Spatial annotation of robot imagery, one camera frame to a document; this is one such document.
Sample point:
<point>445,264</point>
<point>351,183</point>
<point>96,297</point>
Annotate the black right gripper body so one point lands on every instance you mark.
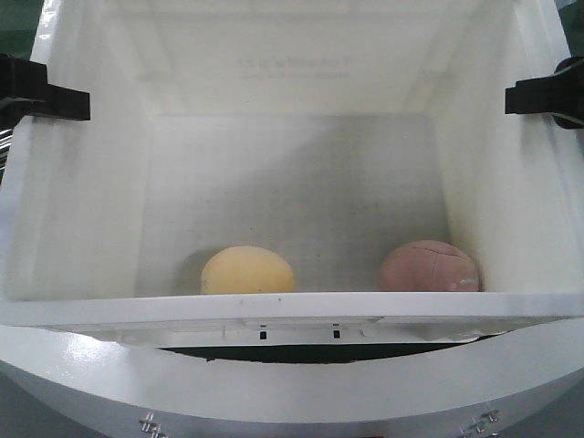
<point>567,94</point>

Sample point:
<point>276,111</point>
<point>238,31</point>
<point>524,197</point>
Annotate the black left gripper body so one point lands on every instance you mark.
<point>13,91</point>

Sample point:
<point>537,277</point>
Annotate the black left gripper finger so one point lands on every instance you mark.
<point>50,101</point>

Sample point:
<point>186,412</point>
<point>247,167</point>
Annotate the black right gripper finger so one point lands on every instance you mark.
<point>530,96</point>

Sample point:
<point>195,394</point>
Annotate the pink plush ball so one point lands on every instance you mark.
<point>429,266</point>

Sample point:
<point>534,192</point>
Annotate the white plastic tote box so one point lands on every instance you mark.
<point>328,132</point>

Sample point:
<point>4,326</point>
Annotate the beige plush ball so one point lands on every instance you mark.
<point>247,270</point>

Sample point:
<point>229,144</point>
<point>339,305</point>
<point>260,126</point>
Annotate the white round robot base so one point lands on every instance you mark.
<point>471,390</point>

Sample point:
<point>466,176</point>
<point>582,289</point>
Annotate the metal rods bundle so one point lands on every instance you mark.
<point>5,144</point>

